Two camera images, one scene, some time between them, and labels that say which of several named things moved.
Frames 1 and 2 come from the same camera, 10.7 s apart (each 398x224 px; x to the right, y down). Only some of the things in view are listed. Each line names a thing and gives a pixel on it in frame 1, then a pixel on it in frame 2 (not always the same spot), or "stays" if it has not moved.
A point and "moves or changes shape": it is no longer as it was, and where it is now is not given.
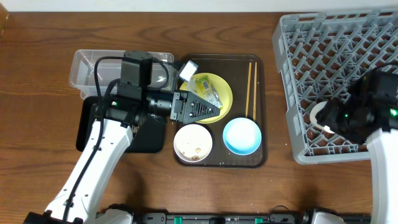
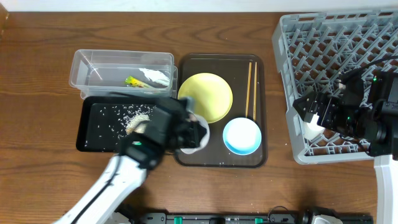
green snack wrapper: [206, 89] → [133, 81]
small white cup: [313, 114] moves or changes shape
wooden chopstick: [248, 91] stays
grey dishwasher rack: [321, 55] stays
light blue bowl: [242, 135] stays
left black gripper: [179, 107] → [189, 132]
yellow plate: [221, 90] stays
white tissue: [191, 84] → [155, 75]
